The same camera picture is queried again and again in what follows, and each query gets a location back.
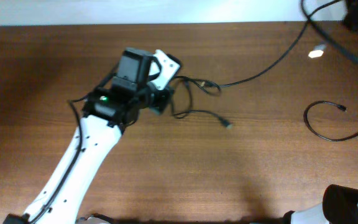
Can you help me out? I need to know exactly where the black cable gold plug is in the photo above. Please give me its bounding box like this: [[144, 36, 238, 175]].
[[173, 22, 309, 96]]

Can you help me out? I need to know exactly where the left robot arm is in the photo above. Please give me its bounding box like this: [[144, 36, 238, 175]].
[[3, 47, 181, 224]]

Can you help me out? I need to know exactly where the black cable silver plug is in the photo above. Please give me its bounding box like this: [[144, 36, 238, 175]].
[[170, 77, 232, 129]]

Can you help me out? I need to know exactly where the thin black usb cable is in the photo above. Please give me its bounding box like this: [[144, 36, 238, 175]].
[[303, 100, 358, 143]]

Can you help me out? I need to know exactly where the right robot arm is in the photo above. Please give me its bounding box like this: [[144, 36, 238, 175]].
[[280, 0, 358, 224]]

